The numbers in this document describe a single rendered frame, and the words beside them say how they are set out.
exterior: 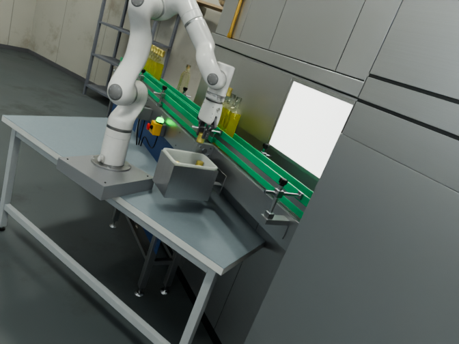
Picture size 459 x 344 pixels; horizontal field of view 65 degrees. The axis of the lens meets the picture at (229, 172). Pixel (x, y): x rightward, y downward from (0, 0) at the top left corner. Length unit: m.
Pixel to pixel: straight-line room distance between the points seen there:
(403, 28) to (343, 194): 0.41
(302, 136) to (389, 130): 0.72
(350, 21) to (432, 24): 0.72
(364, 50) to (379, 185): 0.74
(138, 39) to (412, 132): 1.21
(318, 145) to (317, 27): 0.54
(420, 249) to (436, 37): 0.45
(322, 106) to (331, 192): 0.62
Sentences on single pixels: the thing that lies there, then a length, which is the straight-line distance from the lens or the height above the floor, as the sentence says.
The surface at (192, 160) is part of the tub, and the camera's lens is 1.74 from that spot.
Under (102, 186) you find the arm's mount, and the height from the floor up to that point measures 0.81.
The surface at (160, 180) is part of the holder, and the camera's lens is 1.63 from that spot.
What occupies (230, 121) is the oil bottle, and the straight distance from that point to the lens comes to 1.79.
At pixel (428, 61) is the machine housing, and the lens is 0.92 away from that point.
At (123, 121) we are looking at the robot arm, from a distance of 1.75.
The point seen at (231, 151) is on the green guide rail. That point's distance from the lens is 1.70.
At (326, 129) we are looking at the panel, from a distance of 1.50.
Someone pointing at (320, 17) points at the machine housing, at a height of 1.76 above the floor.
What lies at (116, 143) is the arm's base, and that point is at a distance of 1.78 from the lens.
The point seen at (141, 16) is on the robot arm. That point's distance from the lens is 1.67.
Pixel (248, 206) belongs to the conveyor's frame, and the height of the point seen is 0.95.
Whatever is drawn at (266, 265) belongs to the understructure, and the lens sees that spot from 1.75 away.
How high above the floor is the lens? 1.51
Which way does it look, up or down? 18 degrees down
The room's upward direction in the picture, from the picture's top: 20 degrees clockwise
